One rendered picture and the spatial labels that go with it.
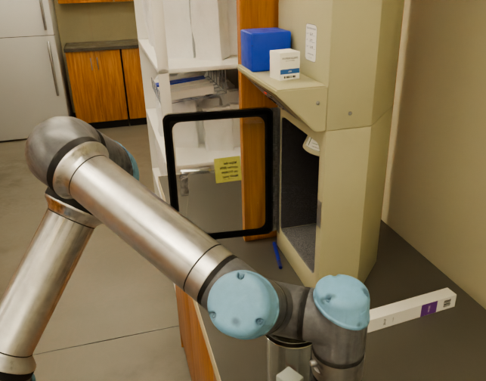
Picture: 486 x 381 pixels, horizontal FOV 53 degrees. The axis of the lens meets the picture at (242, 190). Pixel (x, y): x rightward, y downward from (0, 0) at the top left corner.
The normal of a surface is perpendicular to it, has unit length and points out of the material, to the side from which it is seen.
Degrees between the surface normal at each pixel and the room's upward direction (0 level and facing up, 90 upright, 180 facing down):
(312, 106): 90
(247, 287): 52
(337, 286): 0
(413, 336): 0
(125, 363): 0
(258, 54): 90
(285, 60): 90
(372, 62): 90
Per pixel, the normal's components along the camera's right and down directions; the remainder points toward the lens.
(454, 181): -0.96, 0.13
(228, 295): -0.26, -0.24
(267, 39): 0.27, 0.39
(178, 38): -0.16, 0.46
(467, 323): -0.03, -0.91
